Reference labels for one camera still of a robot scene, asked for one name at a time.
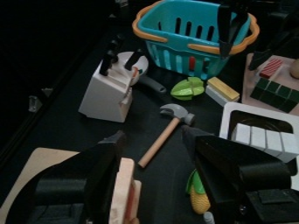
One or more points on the white toy sink tray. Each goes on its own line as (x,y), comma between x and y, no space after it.
(230,110)

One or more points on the green toy lettuce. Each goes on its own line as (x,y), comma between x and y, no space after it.
(187,90)

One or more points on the white knife block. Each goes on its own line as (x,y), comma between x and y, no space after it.
(103,96)

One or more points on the brown rounded toy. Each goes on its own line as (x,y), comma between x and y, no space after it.
(296,68)

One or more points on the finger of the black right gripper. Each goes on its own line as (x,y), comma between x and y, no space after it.
(225,32)
(241,17)

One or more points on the red toy piece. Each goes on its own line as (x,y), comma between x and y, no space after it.
(193,63)

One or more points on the yellow egg sushi toy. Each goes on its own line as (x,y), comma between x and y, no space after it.
(223,89)

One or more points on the red striped tuna sushi toy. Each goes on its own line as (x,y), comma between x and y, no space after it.
(272,68)

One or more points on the toy corn cob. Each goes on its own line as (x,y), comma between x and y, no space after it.
(199,201)

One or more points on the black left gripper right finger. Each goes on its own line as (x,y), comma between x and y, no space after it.
(241,180)

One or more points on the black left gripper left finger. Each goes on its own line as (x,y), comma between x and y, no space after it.
(66,186)

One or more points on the pink tray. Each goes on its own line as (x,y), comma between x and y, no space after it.
(246,93)

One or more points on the teal basket with orange rim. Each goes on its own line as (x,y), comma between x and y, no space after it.
(175,13)

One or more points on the grey threaded bolt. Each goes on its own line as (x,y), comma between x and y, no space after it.
(209,218)

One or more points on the white sliced sushi roll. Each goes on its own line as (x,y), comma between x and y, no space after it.
(265,140)

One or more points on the grey metal bracket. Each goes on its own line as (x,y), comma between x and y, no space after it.
(35,103)

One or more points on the dark green sushi roll row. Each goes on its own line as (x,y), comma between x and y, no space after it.
(277,93)

